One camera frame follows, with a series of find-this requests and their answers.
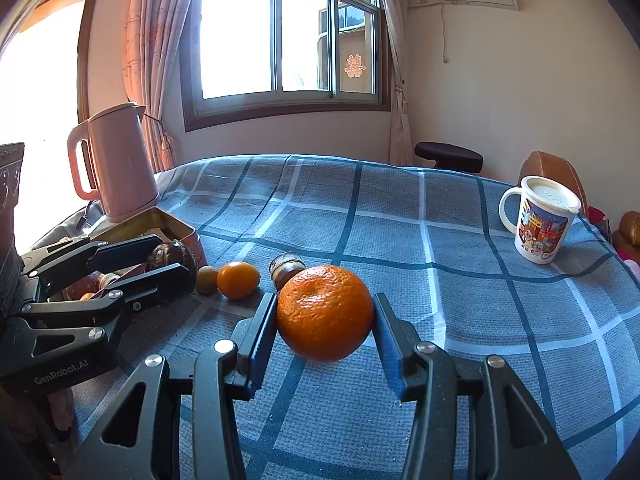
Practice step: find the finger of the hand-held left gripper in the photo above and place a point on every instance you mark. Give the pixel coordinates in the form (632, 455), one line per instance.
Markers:
(165, 282)
(130, 255)

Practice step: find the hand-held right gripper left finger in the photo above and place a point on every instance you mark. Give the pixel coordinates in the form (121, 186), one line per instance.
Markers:
(262, 345)

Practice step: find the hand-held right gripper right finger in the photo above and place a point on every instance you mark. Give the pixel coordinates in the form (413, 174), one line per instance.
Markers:
(390, 355)

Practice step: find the dark brown chocolate ball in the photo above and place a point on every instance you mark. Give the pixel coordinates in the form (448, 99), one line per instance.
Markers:
(170, 255)

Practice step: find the small yellow-green fruit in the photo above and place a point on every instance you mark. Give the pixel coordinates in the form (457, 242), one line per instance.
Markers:
(207, 279)

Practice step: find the red metal tin box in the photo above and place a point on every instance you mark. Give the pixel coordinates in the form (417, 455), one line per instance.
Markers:
(175, 222)

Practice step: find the small round orange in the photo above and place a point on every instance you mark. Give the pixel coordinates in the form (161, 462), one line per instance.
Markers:
(238, 280)

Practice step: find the large orange mandarin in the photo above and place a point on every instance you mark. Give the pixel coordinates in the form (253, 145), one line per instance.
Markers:
(325, 310)

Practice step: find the grey cloth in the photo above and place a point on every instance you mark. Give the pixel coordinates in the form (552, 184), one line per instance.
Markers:
(75, 225)

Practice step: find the pink electric kettle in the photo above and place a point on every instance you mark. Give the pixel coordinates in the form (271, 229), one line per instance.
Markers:
(120, 160)

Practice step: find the blue plaid tablecloth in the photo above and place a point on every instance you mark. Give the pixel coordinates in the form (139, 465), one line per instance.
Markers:
(400, 240)

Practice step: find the bright side window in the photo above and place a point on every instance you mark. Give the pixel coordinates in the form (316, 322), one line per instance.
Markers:
(45, 85)

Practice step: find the white printed cup with lid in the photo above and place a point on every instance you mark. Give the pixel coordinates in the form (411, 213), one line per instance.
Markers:
(545, 225)

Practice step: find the dark round stool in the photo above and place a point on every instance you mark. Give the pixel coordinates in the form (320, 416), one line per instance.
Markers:
(447, 152)

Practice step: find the pink long curtain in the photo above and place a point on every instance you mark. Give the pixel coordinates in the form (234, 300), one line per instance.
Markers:
(150, 35)

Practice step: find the brown framed sliding window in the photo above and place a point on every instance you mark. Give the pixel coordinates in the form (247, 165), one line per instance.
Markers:
(240, 35)

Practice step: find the red patterned cloth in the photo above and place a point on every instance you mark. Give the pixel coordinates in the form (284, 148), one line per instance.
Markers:
(599, 222)

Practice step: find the brown leather chair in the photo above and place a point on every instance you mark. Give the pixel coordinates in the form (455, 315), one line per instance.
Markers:
(550, 165)

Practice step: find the pink floral cushion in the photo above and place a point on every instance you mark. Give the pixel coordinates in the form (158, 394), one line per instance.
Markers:
(631, 258)

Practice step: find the pink narrow curtain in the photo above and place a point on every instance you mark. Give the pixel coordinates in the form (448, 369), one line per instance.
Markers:
(397, 85)

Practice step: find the brown leather sofa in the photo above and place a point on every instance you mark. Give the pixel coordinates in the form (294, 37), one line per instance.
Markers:
(631, 227)

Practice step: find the red paper window decoration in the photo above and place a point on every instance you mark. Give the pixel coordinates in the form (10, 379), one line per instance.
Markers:
(354, 66)

